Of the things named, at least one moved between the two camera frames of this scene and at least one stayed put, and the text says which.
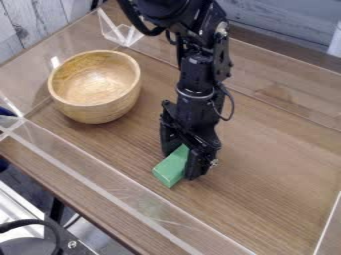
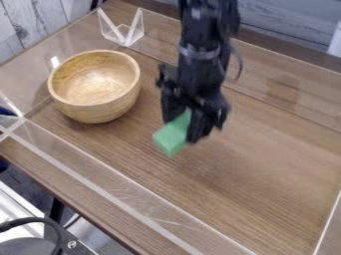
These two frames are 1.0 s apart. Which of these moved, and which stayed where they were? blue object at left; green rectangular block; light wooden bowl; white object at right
Moved: green rectangular block
Stayed: light wooden bowl; blue object at left; white object at right
